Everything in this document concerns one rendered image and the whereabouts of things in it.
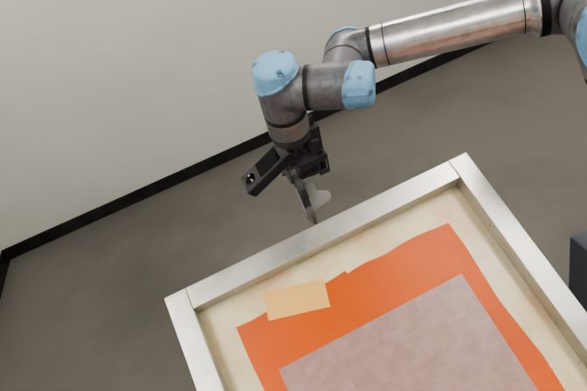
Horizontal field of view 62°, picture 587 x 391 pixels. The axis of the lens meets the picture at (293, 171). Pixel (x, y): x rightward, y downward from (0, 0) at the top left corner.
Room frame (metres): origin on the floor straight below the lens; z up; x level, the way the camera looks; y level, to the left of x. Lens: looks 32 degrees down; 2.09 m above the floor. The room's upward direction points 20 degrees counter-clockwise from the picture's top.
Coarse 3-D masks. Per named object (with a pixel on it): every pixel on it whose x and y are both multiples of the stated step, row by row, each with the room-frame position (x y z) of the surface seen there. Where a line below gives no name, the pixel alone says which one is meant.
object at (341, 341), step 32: (352, 288) 0.57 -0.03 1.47; (256, 320) 0.57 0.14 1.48; (288, 320) 0.55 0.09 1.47; (320, 320) 0.54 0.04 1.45; (352, 320) 0.53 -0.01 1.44; (256, 352) 0.53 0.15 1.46; (288, 352) 0.51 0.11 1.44; (320, 352) 0.50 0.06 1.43; (352, 352) 0.49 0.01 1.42; (384, 352) 0.48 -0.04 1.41; (288, 384) 0.48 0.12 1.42; (320, 384) 0.46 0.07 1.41; (352, 384) 0.45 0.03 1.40; (384, 384) 0.44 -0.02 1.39
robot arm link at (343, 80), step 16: (336, 48) 0.78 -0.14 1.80; (352, 48) 0.78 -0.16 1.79; (320, 64) 0.73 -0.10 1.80; (336, 64) 0.72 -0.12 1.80; (352, 64) 0.70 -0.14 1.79; (368, 64) 0.70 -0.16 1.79; (304, 80) 0.71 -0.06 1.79; (320, 80) 0.70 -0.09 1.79; (336, 80) 0.69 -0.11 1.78; (352, 80) 0.68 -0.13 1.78; (368, 80) 0.67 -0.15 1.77; (304, 96) 0.70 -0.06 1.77; (320, 96) 0.69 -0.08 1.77; (336, 96) 0.68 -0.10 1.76; (352, 96) 0.67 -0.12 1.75; (368, 96) 0.67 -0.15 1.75
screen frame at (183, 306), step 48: (384, 192) 0.67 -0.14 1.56; (432, 192) 0.66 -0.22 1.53; (480, 192) 0.63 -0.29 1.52; (288, 240) 0.64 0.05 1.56; (336, 240) 0.63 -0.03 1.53; (528, 240) 0.55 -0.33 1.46; (192, 288) 0.61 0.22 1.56; (240, 288) 0.60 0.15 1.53; (192, 336) 0.55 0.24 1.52; (576, 336) 0.42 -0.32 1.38
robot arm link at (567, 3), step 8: (560, 0) 0.66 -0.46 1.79; (568, 0) 0.64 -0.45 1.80; (576, 0) 0.62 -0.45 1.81; (584, 0) 0.60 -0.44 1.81; (560, 8) 0.66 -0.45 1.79; (568, 8) 0.63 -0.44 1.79; (576, 8) 0.60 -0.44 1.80; (584, 8) 0.58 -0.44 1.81; (560, 16) 0.65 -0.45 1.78; (568, 16) 0.62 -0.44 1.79; (576, 16) 0.59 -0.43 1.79; (584, 16) 0.57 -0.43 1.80; (560, 24) 0.65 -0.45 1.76; (568, 24) 0.61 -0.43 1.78; (576, 24) 0.58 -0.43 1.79; (584, 24) 0.56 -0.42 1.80; (568, 32) 0.61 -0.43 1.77; (576, 32) 0.58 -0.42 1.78; (584, 32) 0.55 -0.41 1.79; (576, 40) 0.57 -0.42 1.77; (584, 40) 0.55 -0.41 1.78; (576, 48) 0.58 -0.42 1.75; (584, 48) 0.55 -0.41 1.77; (584, 56) 0.55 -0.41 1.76; (584, 64) 0.55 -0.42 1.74; (584, 72) 0.58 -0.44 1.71
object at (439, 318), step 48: (432, 240) 0.61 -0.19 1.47; (384, 288) 0.56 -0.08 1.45; (432, 288) 0.54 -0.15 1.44; (480, 288) 0.53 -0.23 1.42; (384, 336) 0.50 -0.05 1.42; (432, 336) 0.48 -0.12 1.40; (480, 336) 0.47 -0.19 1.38; (432, 384) 0.43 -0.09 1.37; (480, 384) 0.41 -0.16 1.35; (528, 384) 0.40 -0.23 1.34
